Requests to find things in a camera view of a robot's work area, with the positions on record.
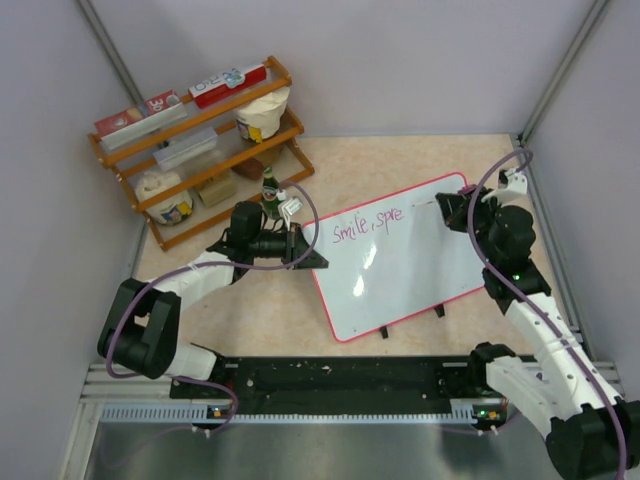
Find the brown cardboard packet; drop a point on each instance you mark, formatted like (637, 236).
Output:
(216, 189)

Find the whiteboard stand foot right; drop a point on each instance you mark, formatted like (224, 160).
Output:
(439, 310)

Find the orange wooden shelf rack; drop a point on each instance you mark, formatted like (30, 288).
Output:
(130, 161)

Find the clear plastic box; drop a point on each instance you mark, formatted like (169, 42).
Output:
(185, 149)

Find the red silver foil box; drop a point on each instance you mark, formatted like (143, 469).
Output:
(133, 123)

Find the grey cable duct rail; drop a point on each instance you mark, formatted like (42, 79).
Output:
(204, 414)

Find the marker pen with magenta cap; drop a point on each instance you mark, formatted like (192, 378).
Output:
(433, 200)

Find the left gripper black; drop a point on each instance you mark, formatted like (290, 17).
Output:
(295, 244)

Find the green glass bottle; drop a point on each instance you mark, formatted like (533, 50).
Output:
(270, 188)

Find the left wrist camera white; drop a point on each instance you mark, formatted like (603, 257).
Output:
(287, 206)

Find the whiteboard with pink frame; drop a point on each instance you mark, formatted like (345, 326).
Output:
(391, 258)

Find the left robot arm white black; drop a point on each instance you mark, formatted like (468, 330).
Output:
(140, 336)

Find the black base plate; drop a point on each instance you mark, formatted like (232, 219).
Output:
(352, 385)

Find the red white long box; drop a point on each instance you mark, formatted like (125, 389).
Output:
(228, 83)

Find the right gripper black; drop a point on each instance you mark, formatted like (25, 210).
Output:
(455, 208)

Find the white paper bag upper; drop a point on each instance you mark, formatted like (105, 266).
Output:
(259, 120)

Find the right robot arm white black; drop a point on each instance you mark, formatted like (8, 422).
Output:
(589, 429)

